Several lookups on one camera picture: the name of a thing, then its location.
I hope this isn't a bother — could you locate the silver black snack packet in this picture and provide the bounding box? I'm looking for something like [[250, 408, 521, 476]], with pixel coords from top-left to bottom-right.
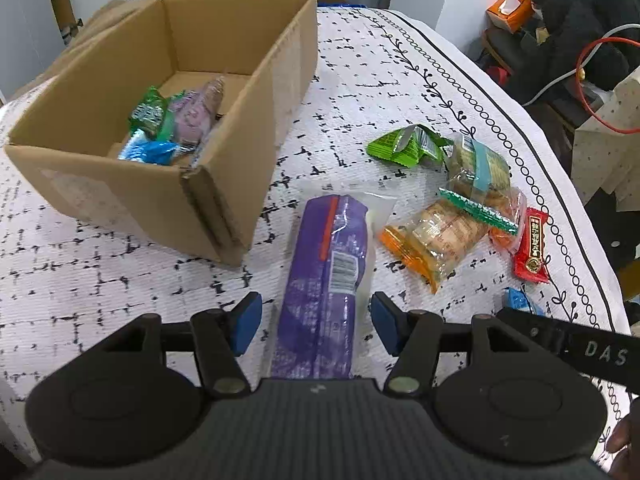
[[502, 287, 546, 316]]

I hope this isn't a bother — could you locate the purple long snack pack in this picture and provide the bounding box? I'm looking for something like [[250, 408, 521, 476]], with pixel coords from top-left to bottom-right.
[[269, 188, 397, 379]]

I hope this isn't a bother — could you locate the orange cracker packet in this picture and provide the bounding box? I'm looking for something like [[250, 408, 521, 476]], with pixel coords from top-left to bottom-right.
[[377, 186, 528, 295]]

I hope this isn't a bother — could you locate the red snack packet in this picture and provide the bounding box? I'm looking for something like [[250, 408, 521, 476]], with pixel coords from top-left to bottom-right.
[[513, 207, 549, 283]]

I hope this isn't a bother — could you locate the teal band cracker packet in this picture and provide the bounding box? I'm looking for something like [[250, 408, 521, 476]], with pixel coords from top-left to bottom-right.
[[439, 134, 520, 235]]

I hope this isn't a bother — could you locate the light green snack packet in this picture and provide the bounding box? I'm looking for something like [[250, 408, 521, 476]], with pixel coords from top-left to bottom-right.
[[366, 124, 454, 168]]

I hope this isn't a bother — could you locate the blue foil snack packet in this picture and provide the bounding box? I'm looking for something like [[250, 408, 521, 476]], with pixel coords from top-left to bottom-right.
[[117, 129, 184, 166]]

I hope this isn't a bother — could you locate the pink purple snack packet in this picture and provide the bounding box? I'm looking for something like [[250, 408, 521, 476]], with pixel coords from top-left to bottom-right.
[[168, 76, 226, 148]]

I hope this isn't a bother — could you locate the dark green snack packet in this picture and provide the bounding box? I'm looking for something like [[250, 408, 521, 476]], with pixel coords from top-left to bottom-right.
[[128, 86, 172, 141]]

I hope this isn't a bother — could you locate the person's right hand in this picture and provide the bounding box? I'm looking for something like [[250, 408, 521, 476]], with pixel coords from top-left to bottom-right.
[[605, 398, 640, 480]]

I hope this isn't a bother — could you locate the white patterned bed cover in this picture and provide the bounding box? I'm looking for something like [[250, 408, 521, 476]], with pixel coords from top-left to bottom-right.
[[1, 6, 629, 456]]

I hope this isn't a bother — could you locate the brown cardboard box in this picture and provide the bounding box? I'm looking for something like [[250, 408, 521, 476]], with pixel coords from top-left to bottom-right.
[[6, 0, 318, 266]]

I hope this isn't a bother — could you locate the orange tissue box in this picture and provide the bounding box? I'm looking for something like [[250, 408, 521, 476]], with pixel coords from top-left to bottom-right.
[[486, 0, 534, 34]]

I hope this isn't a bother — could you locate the tan blanket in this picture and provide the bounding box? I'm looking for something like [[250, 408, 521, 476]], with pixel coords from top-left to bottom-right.
[[10, 0, 156, 101]]

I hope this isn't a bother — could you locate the black fuzzy garment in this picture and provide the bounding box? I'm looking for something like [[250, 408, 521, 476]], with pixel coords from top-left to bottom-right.
[[506, 0, 639, 104]]

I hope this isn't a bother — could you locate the red cable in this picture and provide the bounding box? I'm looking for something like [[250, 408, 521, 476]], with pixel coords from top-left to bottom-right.
[[574, 34, 640, 137]]

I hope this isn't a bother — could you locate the white cable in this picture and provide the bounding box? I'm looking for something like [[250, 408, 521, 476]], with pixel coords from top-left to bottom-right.
[[522, 22, 640, 108]]

